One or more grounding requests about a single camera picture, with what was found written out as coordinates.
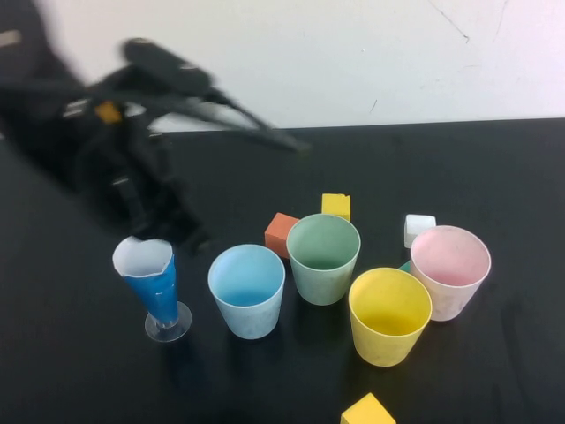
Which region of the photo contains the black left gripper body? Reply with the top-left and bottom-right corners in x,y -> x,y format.
77,127 -> 186,231

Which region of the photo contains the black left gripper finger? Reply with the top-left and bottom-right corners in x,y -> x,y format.
132,211 -> 177,244
176,207 -> 211,255

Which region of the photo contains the light blue plastic cup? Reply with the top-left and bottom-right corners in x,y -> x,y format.
207,244 -> 287,340

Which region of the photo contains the yellow plastic cup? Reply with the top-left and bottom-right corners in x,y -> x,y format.
348,267 -> 433,367

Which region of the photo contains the pink plastic cup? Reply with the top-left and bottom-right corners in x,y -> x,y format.
410,224 -> 492,322

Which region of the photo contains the blue paper-lined footed glass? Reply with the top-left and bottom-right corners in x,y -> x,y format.
111,236 -> 192,344

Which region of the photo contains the orange cube block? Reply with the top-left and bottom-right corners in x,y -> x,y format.
264,212 -> 301,260

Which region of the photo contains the pale green plastic cup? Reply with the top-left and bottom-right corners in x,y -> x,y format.
286,213 -> 362,306

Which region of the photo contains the yellow cube block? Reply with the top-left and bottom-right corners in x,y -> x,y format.
340,392 -> 397,424
321,193 -> 353,222

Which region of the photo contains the white cube block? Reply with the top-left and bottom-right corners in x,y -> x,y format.
403,214 -> 437,249

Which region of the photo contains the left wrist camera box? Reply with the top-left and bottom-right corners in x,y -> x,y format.
118,37 -> 215,96

